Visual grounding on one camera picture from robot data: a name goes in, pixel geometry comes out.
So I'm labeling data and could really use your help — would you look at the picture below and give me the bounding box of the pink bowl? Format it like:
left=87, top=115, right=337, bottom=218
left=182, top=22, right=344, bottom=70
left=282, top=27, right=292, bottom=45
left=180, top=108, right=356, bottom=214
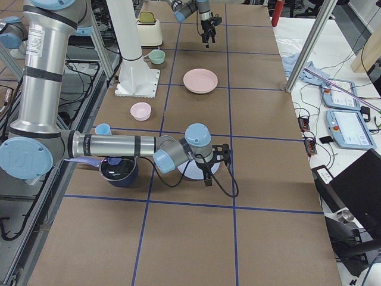
left=130, top=102, right=152, bottom=121

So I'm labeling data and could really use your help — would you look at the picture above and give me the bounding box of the small blue cup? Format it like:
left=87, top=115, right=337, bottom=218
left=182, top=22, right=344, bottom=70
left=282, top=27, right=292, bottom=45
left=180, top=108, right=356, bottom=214
left=95, top=123, right=112, bottom=135

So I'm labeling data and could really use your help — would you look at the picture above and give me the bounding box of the teach pendant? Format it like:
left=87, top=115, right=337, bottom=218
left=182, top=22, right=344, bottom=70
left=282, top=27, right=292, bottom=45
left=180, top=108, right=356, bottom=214
left=320, top=80, right=361, bottom=111
left=326, top=109, right=377, bottom=150

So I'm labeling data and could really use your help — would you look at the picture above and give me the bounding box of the aluminium frame post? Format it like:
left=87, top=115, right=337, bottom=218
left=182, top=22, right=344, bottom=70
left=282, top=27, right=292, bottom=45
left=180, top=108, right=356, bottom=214
left=285, top=0, right=337, bottom=93

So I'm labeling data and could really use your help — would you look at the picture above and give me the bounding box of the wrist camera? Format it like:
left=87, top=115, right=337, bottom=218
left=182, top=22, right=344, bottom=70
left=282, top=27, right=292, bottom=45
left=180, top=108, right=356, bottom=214
left=212, top=144, right=231, bottom=167
left=209, top=16, right=222, bottom=26

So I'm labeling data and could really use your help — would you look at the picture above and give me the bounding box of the cream toaster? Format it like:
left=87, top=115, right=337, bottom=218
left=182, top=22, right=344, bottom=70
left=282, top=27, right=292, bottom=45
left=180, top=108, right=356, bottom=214
left=136, top=11, right=163, bottom=46

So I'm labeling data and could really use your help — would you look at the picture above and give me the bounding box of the light blue cloth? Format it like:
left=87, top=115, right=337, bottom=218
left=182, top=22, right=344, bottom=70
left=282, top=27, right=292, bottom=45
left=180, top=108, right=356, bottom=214
left=281, top=52, right=332, bottom=88

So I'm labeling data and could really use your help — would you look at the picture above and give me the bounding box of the white remote box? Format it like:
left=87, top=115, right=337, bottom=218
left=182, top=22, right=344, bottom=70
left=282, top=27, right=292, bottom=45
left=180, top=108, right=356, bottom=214
left=316, top=167, right=333, bottom=185

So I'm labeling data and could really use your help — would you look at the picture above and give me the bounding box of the upper teach pendant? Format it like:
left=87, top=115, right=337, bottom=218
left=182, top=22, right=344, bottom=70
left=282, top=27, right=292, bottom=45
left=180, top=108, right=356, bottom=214
left=320, top=80, right=361, bottom=111

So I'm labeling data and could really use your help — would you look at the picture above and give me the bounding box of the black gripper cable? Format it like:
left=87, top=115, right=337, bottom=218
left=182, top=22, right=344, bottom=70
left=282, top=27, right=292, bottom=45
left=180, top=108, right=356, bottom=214
left=142, top=151, right=240, bottom=198

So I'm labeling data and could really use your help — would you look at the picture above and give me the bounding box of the light blue plate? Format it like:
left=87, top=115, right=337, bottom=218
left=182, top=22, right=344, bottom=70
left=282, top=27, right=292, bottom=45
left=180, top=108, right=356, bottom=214
left=177, top=161, right=204, bottom=180

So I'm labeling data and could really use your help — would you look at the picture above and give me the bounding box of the red bottle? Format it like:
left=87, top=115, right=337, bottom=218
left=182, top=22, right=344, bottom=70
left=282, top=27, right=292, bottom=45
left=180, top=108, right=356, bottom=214
left=271, top=0, right=285, bottom=27

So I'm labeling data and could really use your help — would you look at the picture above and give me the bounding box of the pink plate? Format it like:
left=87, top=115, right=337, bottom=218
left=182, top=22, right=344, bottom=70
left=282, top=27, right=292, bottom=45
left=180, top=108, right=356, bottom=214
left=183, top=69, right=218, bottom=94

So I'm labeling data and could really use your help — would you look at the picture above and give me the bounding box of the green cup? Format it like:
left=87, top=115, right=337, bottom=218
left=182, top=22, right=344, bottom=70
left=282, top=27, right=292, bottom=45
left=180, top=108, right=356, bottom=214
left=145, top=49, right=165, bottom=65

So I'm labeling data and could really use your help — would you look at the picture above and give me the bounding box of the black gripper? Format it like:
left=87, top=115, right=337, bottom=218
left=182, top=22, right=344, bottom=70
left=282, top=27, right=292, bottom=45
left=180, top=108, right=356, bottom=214
left=195, top=151, right=217, bottom=186
left=201, top=18, right=216, bottom=48

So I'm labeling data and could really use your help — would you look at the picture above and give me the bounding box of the dark blue pot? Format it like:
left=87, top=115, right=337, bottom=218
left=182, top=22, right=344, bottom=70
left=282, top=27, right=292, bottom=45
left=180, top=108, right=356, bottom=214
left=66, top=157, right=139, bottom=188

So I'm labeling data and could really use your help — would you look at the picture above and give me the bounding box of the black laptop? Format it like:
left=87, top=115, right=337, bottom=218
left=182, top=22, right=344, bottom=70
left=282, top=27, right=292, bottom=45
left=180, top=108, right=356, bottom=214
left=312, top=149, right=380, bottom=238

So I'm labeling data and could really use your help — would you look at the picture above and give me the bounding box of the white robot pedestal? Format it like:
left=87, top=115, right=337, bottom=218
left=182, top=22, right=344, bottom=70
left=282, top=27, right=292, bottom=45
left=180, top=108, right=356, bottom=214
left=107, top=0, right=160, bottom=98

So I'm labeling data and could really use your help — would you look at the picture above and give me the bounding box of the lower teach pendant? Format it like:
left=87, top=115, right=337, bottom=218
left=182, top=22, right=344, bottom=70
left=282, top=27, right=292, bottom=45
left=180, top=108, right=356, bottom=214
left=326, top=109, right=377, bottom=150

